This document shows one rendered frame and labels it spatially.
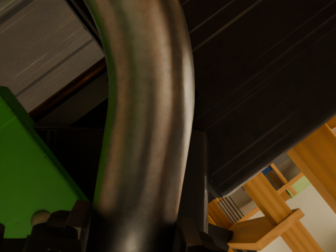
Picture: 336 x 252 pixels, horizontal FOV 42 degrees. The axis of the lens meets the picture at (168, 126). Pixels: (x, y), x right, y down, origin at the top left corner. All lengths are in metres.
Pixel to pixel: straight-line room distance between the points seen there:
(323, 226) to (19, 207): 9.73
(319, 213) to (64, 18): 9.38
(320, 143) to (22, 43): 0.65
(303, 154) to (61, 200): 0.81
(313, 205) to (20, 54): 9.36
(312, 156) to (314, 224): 8.85
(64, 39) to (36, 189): 0.53
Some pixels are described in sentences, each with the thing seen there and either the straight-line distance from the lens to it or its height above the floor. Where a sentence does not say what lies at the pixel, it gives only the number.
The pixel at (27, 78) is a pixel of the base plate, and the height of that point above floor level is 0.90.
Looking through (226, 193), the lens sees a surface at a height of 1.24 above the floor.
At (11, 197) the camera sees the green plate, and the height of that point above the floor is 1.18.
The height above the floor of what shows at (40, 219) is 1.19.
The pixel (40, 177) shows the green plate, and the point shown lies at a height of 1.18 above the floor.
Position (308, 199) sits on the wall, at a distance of 9.85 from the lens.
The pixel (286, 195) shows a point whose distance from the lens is 9.16.
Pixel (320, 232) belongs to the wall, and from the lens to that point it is 9.88.
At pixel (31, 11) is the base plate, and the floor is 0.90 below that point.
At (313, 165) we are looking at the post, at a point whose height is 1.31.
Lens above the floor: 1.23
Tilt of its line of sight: 11 degrees down
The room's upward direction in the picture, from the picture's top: 143 degrees clockwise
